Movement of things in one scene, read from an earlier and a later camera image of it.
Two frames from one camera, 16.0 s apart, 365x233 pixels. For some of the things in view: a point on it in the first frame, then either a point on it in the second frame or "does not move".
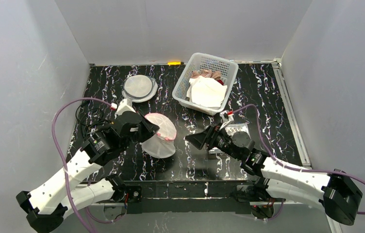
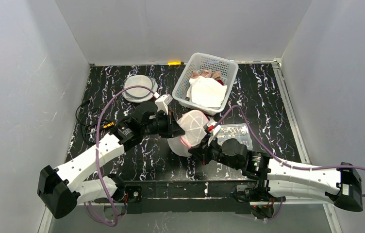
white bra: [206, 91] does not move
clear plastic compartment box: [230, 129] does not move
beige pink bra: [216, 74] does not move
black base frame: [184, 197] does not move
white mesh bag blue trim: [140, 88] does not move
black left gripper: [130, 125] to [171, 127]
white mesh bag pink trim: [161, 144] to [193, 123]
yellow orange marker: [175, 63] does not move
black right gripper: [210, 139] to [204, 150]
